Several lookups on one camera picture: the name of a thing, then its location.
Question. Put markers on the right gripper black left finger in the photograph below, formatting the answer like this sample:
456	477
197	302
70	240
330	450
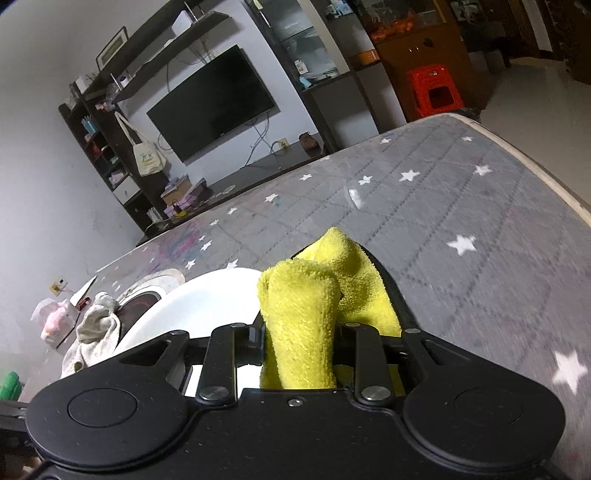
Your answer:
220	355

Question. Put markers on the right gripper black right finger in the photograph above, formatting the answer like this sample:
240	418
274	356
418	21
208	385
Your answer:
366	365

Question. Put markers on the white ceramic bowl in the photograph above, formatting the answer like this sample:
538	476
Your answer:
217	298

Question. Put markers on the yellow microfiber cloth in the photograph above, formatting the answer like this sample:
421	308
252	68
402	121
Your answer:
302	301

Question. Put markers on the black round induction cooktop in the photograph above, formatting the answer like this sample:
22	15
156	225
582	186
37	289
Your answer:
135	307

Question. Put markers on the grey-white rag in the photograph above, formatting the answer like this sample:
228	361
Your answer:
97	336

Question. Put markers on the stack of boxes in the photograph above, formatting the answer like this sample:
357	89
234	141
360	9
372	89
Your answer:
181	194

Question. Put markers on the tissue pack in plastic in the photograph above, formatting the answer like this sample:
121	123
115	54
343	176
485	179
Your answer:
57	321

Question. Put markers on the canvas tote bag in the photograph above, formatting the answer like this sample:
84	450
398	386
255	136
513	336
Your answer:
148	159

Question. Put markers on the red plastic stool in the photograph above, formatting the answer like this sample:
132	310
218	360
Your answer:
434	90

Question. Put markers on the black TV cabinet shelf unit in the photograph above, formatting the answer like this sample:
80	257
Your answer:
144	66

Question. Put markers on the dark wooden display cabinet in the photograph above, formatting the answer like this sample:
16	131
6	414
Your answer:
412	34

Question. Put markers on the black wall television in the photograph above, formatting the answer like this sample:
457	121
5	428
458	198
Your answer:
215	100

